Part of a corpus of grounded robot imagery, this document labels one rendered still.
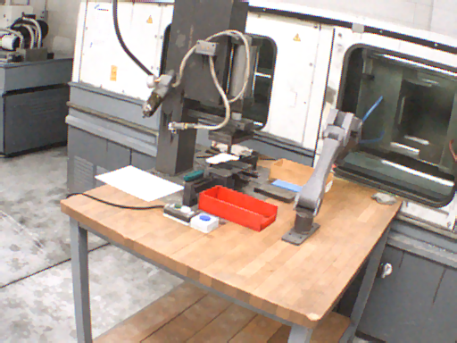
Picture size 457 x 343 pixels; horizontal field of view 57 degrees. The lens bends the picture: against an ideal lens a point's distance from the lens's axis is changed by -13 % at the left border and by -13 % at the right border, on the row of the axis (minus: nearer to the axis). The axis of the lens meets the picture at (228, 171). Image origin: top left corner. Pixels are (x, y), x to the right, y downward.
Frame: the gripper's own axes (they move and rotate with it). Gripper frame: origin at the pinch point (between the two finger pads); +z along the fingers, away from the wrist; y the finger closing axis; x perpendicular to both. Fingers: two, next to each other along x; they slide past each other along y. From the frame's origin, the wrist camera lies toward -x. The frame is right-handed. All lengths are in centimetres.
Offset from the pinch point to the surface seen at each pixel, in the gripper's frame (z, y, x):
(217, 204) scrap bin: 14, 11, 55
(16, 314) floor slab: 148, 44, 80
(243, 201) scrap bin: 12.9, 7.1, 43.2
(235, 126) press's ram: 0.7, 30.7, 33.1
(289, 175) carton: 11.0, 7.0, 6.2
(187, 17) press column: -18, 74, 36
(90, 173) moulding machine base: 153, 116, -39
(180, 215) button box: 19, 14, 68
